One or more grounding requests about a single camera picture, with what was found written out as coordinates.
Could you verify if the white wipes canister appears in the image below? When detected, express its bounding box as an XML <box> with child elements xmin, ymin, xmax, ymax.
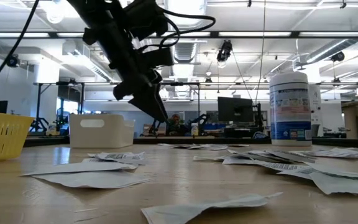
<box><xmin>268</xmin><ymin>72</ymin><xmax>313</xmax><ymax>147</ymax></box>

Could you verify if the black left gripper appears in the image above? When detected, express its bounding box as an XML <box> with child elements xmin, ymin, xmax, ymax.
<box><xmin>104</xmin><ymin>30</ymin><xmax>169</xmax><ymax>123</ymax></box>

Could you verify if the black computer monitor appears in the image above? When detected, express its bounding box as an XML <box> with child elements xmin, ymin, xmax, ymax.
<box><xmin>218</xmin><ymin>96</ymin><xmax>254</xmax><ymax>123</ymax></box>

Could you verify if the black overhead camera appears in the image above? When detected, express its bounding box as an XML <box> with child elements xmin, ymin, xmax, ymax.
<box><xmin>216</xmin><ymin>39</ymin><xmax>233</xmax><ymax>63</ymax></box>

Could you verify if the person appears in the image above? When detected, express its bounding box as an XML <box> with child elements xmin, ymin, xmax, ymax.
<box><xmin>166</xmin><ymin>113</ymin><xmax>191</xmax><ymax>137</ymax></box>

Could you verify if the black overhead rig bar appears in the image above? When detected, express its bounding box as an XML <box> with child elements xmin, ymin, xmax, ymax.
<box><xmin>0</xmin><ymin>30</ymin><xmax>358</xmax><ymax>39</ymax></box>

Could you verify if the white plastic bin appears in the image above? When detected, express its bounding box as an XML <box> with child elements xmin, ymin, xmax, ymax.
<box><xmin>68</xmin><ymin>113</ymin><xmax>135</xmax><ymax>149</ymax></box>

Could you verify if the yellow plastic basket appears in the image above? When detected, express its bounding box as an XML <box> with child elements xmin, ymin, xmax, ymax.
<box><xmin>0</xmin><ymin>111</ymin><xmax>35</xmax><ymax>164</ymax></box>

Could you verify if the black ceiling spotlight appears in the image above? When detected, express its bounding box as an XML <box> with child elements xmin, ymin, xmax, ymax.
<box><xmin>6</xmin><ymin>54</ymin><xmax>21</xmax><ymax>68</ymax></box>
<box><xmin>330</xmin><ymin>51</ymin><xmax>346</xmax><ymax>62</ymax></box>

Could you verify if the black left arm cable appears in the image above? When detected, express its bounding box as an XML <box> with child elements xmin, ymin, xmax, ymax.
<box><xmin>0</xmin><ymin>0</ymin><xmax>40</xmax><ymax>100</ymax></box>

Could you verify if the black background workstation frame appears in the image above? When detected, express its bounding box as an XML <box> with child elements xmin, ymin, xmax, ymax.
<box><xmin>162</xmin><ymin>81</ymin><xmax>201</xmax><ymax>136</ymax></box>
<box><xmin>32</xmin><ymin>81</ymin><xmax>86</xmax><ymax>134</ymax></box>

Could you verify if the plain white gauze packet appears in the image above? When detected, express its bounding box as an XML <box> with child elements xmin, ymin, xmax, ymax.
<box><xmin>20</xmin><ymin>160</ymin><xmax>139</xmax><ymax>177</ymax></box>
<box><xmin>31</xmin><ymin>170</ymin><xmax>154</xmax><ymax>190</ymax></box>
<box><xmin>227</xmin><ymin>149</ymin><xmax>287</xmax><ymax>157</ymax></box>

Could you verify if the small crumpled white packet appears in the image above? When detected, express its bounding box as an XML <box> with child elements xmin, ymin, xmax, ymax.
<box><xmin>140</xmin><ymin>192</ymin><xmax>284</xmax><ymax>224</ymax></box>

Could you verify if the grey ventilation duct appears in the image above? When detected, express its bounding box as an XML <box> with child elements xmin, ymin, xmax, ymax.
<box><xmin>172</xmin><ymin>42</ymin><xmax>198</xmax><ymax>65</ymax></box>

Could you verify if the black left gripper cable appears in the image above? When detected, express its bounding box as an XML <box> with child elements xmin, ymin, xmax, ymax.
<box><xmin>158</xmin><ymin>7</ymin><xmax>216</xmax><ymax>52</ymax></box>

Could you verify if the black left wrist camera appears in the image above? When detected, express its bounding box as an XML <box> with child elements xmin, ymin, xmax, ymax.
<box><xmin>141</xmin><ymin>46</ymin><xmax>175</xmax><ymax>68</ymax></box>

